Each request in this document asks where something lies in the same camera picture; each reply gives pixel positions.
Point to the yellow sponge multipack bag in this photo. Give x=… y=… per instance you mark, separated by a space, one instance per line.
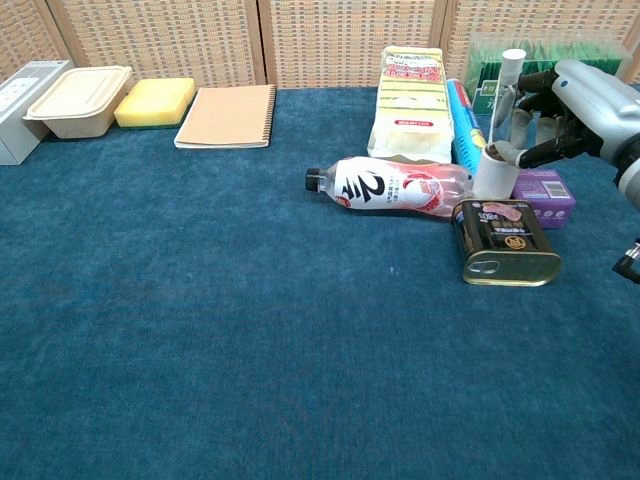
x=410 y=112

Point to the yellow sponge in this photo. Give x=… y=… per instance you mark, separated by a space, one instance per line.
x=150 y=102
x=192 y=94

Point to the clear test tube white cap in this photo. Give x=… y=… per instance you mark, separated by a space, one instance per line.
x=513 y=62

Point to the clear box green tea bags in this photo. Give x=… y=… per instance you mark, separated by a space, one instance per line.
x=485 y=75

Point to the blue table cloth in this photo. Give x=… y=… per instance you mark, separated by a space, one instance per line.
x=200 y=300

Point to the white power strip box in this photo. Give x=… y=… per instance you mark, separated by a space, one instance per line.
x=15 y=105

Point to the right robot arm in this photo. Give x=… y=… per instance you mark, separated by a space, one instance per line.
x=632 y=185

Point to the white lint roller refill roll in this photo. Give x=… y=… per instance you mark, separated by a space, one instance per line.
x=492 y=176

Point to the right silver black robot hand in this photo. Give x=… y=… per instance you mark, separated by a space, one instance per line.
x=595 y=100

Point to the blue cling film roll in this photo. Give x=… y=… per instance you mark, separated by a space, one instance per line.
x=466 y=136

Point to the beige lidded food container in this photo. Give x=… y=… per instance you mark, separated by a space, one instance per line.
x=75 y=100

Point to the plastic drink bottle pink label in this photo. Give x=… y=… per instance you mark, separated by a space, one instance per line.
x=380 y=191

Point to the woven bamboo folding screen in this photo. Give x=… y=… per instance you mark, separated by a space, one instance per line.
x=165 y=40

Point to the kraft spiral notebook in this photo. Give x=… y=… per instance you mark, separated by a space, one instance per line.
x=225 y=117

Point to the small purple cardboard box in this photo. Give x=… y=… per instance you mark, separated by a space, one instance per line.
x=550 y=192

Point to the black gold luncheon meat can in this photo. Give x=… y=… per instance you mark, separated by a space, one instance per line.
x=505 y=242

